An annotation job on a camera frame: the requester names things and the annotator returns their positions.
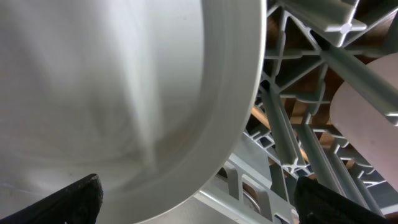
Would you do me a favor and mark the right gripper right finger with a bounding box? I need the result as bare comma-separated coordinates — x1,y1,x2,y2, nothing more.
294,177,392,224

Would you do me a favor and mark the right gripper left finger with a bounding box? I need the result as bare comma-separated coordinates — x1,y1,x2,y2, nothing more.
1,174,103,224

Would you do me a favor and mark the pink cup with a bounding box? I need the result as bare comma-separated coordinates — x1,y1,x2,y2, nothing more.
330,54,397,189

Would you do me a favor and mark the grey plate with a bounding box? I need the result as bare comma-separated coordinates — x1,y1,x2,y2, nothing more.
1,0,267,223

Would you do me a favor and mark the grey dishwasher rack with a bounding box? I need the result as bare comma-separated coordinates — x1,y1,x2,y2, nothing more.
136,0,398,224

